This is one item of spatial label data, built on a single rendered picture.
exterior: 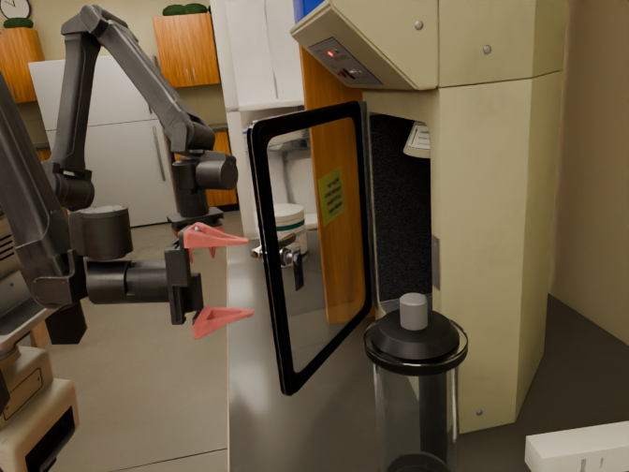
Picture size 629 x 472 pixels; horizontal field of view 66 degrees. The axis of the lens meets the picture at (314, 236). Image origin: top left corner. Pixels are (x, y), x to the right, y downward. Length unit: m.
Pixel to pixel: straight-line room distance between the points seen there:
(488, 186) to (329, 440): 0.41
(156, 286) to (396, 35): 0.41
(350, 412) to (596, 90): 0.72
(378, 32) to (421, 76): 0.07
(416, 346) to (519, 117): 0.29
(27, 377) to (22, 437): 0.13
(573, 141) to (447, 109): 0.56
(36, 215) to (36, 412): 0.65
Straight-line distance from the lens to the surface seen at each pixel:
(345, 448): 0.74
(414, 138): 0.70
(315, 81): 0.90
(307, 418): 0.79
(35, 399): 1.30
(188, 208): 0.97
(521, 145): 0.62
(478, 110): 0.59
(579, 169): 1.09
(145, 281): 0.64
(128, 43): 1.16
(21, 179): 0.71
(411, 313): 0.50
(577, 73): 1.09
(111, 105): 5.52
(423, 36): 0.56
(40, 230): 0.70
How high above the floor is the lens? 1.44
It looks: 19 degrees down
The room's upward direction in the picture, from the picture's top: 6 degrees counter-clockwise
